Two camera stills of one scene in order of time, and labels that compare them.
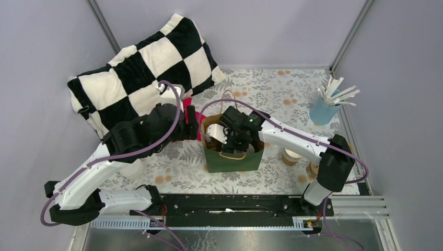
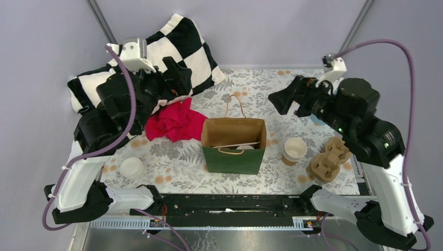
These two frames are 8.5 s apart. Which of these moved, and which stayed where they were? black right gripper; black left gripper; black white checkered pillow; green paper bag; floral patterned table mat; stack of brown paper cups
Moved: black left gripper; black right gripper
Stayed: green paper bag; stack of brown paper cups; black white checkered pillow; floral patterned table mat
